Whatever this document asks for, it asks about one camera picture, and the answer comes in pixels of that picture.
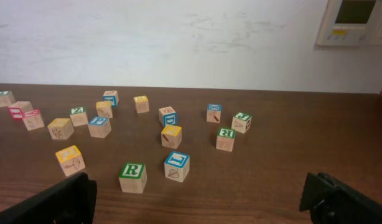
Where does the green J letter block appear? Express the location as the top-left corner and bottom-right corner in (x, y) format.
(231, 112), (252, 134)

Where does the yellow umbrella picture block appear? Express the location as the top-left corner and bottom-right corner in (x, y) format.
(55, 145), (86, 177)

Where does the green Z letter block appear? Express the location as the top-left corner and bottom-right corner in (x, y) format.
(70, 107), (88, 127)

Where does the blue X letter block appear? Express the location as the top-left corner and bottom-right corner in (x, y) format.
(207, 104), (222, 123)

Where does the yellow block beside Z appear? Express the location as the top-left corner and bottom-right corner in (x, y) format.
(96, 101), (113, 118)

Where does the beige wall control panel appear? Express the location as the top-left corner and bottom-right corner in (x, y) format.
(315, 0), (382, 47)

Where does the red A tilted block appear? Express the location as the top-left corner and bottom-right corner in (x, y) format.
(22, 109), (45, 131)

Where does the blue D side block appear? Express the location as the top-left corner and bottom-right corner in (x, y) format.
(159, 106), (177, 127)

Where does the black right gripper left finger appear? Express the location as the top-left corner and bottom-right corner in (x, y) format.
(0, 172), (97, 223)

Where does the blue P letter block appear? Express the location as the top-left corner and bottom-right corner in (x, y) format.
(88, 116), (111, 138)

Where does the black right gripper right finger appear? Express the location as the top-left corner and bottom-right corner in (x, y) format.
(299, 172), (382, 224)

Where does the yellow top far block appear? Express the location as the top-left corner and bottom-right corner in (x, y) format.
(134, 95), (149, 114)

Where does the blue side far block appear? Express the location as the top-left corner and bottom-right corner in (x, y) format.
(103, 90), (119, 107)

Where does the yellow pencil picture block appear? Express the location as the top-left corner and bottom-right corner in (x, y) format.
(161, 124), (182, 149)

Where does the red side plain block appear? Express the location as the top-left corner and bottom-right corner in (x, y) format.
(8, 101), (33, 119)

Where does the blue L letter block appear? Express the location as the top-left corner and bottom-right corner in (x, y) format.
(164, 151), (190, 182)

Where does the green R letter block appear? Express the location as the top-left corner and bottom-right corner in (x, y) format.
(119, 162), (147, 194)

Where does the green L letter block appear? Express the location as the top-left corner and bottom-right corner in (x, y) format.
(0, 90), (16, 108)

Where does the yellow block near P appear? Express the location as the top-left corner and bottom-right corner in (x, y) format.
(47, 118), (74, 140)

